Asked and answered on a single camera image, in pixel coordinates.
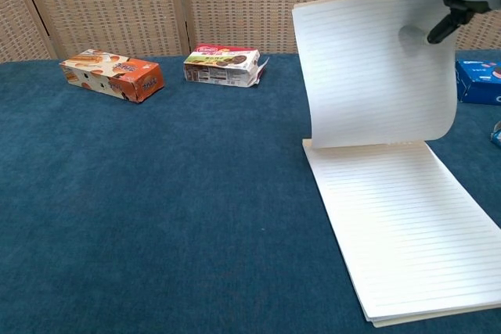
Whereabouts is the pale yellow lined notepad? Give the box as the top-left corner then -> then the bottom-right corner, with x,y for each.
291,0 -> 501,329

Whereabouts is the dark blue Oreo box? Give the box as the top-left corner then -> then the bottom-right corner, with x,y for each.
454,59 -> 501,106

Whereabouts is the light blue cookie box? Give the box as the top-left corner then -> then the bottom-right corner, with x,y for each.
489,120 -> 501,148

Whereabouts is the red green wafer box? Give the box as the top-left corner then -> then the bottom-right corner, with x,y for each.
182,45 -> 271,88

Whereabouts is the woven bamboo folding screen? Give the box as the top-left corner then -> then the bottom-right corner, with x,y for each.
0,0 -> 501,63

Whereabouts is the orange biscuit box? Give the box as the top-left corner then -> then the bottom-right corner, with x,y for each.
59,48 -> 166,105

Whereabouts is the blue table cloth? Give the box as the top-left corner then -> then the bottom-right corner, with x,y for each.
0,50 -> 501,334

